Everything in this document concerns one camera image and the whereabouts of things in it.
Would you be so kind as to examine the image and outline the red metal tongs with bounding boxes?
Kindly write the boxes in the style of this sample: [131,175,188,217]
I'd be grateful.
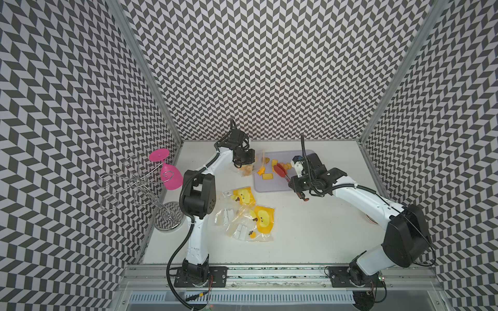
[272,163,309,202]

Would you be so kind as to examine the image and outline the lavender plastic tray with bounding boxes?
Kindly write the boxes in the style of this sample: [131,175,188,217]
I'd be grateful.
[253,150,302,193]

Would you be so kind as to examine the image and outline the duck print resealable bag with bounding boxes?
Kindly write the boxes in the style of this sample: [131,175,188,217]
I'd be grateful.
[237,150,269,177]

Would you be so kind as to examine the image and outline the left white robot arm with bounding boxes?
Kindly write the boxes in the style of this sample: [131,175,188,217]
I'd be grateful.
[167,128,255,286]

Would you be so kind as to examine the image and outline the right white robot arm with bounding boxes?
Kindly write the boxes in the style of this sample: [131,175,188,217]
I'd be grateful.
[288,153,433,287]

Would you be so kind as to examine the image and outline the duck print bag upper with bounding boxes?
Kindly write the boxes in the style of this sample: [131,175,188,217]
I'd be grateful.
[223,187,256,206]

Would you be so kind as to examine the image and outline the duck print bag lower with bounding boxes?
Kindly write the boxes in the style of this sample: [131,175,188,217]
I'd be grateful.
[215,205,276,242]

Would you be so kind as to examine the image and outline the pink plastic wine glass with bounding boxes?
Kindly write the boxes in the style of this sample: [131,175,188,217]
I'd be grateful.
[149,149,184,190]

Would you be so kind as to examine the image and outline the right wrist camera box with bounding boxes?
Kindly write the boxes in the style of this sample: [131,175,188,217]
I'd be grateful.
[290,155,306,178]

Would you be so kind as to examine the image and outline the chrome wire glass rack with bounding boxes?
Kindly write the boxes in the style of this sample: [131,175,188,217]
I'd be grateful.
[96,155,185,232]

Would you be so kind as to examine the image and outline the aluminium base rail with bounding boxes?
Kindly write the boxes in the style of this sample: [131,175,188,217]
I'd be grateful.
[112,263,452,311]

